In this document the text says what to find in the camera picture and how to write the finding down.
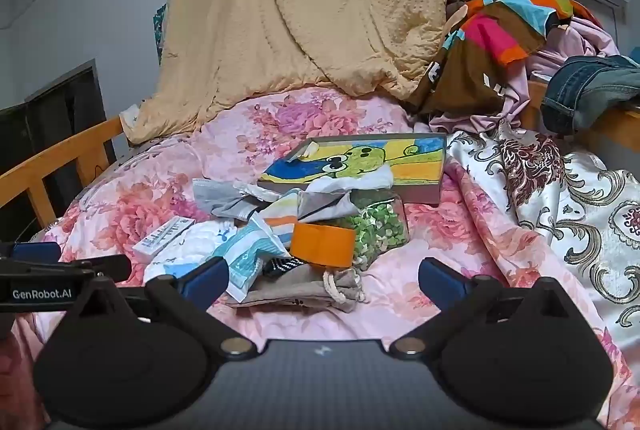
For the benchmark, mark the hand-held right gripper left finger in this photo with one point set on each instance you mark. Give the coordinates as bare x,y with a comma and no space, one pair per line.
205,281

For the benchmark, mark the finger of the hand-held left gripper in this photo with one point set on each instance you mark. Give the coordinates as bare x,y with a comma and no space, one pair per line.
107,267
35,251

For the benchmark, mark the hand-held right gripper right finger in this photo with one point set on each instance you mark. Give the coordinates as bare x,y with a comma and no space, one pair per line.
441,282

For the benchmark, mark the black white striped sock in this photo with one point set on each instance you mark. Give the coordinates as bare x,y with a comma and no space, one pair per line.
282,267

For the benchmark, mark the grey face mask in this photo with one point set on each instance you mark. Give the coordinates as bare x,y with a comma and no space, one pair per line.
215,197

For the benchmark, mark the orange tape roll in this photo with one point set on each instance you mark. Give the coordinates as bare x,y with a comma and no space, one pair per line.
320,245

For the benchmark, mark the grey box with cartoon print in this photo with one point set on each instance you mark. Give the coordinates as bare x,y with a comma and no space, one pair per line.
360,160

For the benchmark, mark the white cotton pad pack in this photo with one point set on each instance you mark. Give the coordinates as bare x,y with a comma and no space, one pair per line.
195,240

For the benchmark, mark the white medicine box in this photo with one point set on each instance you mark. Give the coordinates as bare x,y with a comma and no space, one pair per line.
162,237

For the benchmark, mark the bag of green candy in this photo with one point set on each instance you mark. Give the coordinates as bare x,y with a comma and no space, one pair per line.
380,230

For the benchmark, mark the grey white cloth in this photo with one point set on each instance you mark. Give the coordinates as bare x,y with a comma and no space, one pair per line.
325,207

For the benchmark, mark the white gold ornate bedcover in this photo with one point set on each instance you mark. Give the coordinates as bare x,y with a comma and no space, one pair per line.
575,220

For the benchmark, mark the dark framed panel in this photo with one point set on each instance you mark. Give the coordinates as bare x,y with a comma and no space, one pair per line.
65,100

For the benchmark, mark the pink floral quilt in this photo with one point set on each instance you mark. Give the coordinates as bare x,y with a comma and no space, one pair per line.
300,115

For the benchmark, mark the colourful striped brown garment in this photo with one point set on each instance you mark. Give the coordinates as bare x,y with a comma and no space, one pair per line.
480,60

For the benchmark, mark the wooden furniture panel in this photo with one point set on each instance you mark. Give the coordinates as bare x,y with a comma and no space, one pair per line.
615,130

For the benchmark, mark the teal patterned cloth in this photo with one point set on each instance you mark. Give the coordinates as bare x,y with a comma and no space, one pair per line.
159,35

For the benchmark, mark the blue jeans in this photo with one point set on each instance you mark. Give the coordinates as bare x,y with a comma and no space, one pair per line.
585,85

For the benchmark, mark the lilac cloth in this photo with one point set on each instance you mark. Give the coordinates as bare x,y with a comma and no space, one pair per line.
580,40

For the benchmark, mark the yellow dotted blanket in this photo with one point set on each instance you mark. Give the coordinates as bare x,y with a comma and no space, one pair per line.
300,10

